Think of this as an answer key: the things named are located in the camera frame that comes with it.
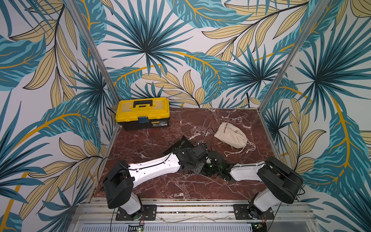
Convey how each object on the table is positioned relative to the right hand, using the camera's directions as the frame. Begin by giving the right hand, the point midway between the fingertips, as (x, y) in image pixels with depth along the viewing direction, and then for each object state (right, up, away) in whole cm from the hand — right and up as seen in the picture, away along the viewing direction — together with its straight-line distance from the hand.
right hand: (192, 167), depth 86 cm
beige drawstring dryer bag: (+27, +18, +10) cm, 34 cm away
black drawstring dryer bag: (-5, +13, +6) cm, 16 cm away
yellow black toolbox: (-38, +33, +9) cm, 51 cm away
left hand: (+2, +2, -8) cm, 8 cm away
